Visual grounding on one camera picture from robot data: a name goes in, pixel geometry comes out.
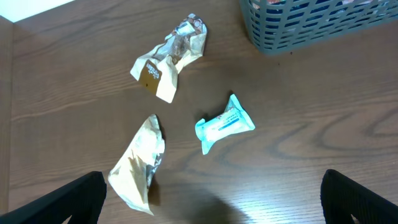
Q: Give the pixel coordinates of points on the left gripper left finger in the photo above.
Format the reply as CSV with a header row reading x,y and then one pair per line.
x,y
79,201

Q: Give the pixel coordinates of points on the grey plastic mesh basket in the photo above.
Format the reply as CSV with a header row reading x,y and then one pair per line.
x,y
274,38

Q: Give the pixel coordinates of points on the teal wrapped snack pack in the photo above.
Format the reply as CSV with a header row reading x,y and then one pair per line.
x,y
233,120

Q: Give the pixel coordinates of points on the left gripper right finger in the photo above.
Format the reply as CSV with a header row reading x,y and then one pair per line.
x,y
344,201

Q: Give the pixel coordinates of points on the crumpled beige paper bag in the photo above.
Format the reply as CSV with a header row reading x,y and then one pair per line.
x,y
132,175

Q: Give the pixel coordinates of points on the beige snack bag with window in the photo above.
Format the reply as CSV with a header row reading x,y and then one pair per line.
x,y
158,69

